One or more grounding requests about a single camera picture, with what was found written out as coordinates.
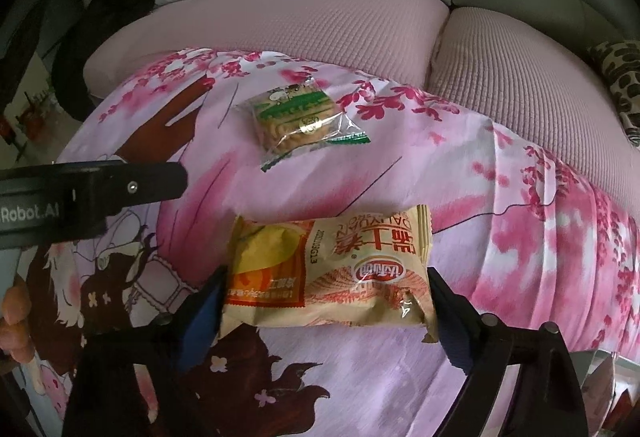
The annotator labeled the pink sofa cover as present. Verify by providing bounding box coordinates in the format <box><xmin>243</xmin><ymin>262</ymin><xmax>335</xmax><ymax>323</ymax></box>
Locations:
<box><xmin>82</xmin><ymin>0</ymin><xmax>640</xmax><ymax>198</ymax></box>

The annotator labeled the beige snack packet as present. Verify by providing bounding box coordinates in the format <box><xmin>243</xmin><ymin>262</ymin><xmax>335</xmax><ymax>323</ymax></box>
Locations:
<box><xmin>220</xmin><ymin>204</ymin><xmax>440</xmax><ymax>344</ymax></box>

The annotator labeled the black patterned cushion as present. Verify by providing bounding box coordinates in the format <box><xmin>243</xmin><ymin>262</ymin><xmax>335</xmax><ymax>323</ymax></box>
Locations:
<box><xmin>585</xmin><ymin>39</ymin><xmax>640</xmax><ymax>148</ymax></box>

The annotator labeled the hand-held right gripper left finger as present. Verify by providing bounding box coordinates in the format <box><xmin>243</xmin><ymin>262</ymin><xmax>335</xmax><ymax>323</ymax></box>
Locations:
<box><xmin>70</xmin><ymin>266</ymin><xmax>228</xmax><ymax>437</ymax></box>

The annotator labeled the person's left hand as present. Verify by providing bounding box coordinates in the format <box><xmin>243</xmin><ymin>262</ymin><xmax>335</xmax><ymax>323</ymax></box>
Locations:
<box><xmin>0</xmin><ymin>274</ymin><xmax>37</xmax><ymax>368</ymax></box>

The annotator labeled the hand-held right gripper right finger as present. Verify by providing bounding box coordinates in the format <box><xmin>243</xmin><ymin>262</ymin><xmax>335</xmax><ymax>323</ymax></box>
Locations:
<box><xmin>427</xmin><ymin>267</ymin><xmax>588</xmax><ymax>437</ymax></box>

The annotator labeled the pink printed blanket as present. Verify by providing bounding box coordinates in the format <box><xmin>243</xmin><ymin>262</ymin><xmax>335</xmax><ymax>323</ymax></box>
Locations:
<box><xmin>0</xmin><ymin>48</ymin><xmax>640</xmax><ymax>437</ymax></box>

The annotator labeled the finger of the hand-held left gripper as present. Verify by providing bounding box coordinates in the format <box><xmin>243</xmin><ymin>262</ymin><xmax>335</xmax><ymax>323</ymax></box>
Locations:
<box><xmin>107</xmin><ymin>162</ymin><xmax>189</xmax><ymax>218</ymax></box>

